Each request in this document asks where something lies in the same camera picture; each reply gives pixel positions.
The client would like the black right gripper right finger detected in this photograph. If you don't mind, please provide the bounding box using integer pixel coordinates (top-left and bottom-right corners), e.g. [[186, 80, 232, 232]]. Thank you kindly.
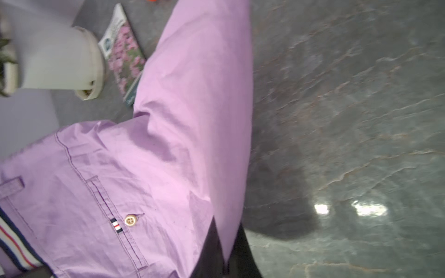
[[228, 224, 262, 278]]

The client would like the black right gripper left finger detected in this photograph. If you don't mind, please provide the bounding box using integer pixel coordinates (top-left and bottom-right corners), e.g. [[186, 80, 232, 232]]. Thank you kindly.
[[190, 219, 225, 278]]

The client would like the large potted green plant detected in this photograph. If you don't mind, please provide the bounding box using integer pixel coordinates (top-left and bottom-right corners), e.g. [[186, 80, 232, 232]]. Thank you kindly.
[[1, 27, 93, 97]]

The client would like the purple garment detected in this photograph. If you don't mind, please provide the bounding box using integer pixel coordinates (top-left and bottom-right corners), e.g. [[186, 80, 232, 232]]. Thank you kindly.
[[1, 1, 253, 278]]

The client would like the flower seed packet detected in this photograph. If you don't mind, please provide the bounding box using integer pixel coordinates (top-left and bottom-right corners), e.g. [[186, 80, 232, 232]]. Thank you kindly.
[[99, 3, 146, 107]]

